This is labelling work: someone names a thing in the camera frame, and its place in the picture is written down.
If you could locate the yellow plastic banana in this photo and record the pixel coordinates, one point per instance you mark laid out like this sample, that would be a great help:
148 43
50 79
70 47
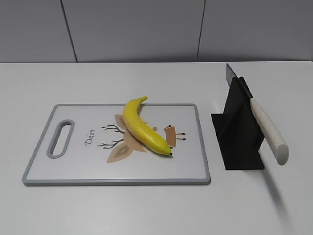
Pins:
141 131

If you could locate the white handled kitchen knife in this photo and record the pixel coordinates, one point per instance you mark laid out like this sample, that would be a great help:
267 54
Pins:
271 133

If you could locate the black knife stand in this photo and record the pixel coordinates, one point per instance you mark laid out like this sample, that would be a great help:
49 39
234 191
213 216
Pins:
238 133

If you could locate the grey rimmed deer cutting board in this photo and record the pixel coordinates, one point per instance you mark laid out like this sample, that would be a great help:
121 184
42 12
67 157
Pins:
88 145

